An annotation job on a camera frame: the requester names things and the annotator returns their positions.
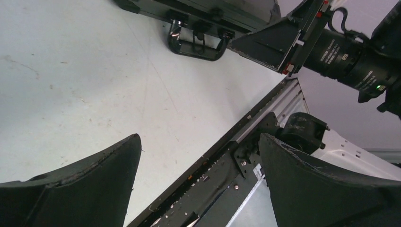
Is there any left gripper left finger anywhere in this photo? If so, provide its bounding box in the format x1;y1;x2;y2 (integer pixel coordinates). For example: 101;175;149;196
0;134;141;227

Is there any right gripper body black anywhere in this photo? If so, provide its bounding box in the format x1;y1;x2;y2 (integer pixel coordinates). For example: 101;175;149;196
282;0;331;77

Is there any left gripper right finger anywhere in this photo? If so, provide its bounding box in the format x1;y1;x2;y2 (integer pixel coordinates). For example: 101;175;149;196
259;133;401;227

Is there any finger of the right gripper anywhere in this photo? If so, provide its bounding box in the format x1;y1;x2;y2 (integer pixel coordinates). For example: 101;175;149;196
227;16;303;73

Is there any black poker set case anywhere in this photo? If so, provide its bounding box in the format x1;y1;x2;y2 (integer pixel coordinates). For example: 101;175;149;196
114;0;281;61

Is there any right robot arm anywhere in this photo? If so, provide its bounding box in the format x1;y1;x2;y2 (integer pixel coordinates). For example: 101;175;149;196
229;0;401;181

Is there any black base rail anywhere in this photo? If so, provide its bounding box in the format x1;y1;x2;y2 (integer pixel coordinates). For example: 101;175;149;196
131;79;309;227

